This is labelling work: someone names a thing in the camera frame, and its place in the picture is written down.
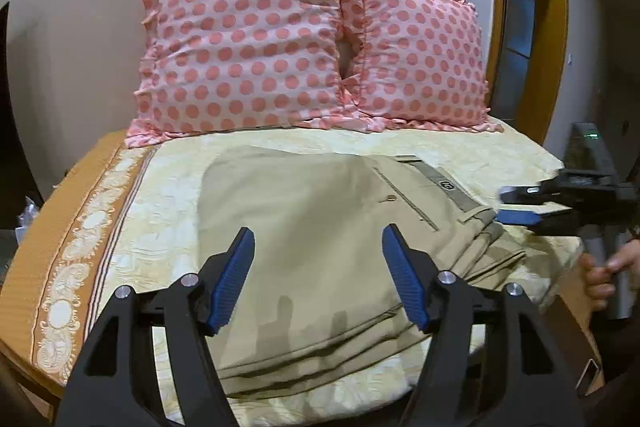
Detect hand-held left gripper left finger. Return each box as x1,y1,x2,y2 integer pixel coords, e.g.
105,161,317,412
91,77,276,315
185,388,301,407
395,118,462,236
54,227,257,427

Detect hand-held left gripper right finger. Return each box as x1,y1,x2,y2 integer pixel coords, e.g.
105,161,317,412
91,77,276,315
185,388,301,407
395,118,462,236
382,224,587,427

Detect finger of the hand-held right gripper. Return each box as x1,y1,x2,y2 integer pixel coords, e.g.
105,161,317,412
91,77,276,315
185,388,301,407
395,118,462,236
495,209,551,234
499,184,551,206

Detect khaki pants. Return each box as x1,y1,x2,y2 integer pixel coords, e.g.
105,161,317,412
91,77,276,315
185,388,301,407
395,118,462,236
197,146,530,399

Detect person's right hand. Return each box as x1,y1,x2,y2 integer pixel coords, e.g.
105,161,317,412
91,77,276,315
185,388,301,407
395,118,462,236
580,239,640,315

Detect yellow patterned bed sheet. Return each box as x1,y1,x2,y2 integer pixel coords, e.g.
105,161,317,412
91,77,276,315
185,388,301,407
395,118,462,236
31,117,586,427

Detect pink polka dot pillow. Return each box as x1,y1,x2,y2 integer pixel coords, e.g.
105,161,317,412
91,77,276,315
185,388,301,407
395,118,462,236
126,0,368,150
340,0,505,134

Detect wooden door frame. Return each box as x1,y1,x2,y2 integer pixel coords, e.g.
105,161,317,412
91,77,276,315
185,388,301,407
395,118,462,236
425,0,571,145

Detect wooden bed frame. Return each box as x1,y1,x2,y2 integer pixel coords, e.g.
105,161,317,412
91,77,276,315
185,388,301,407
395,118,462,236
0,132,126,408

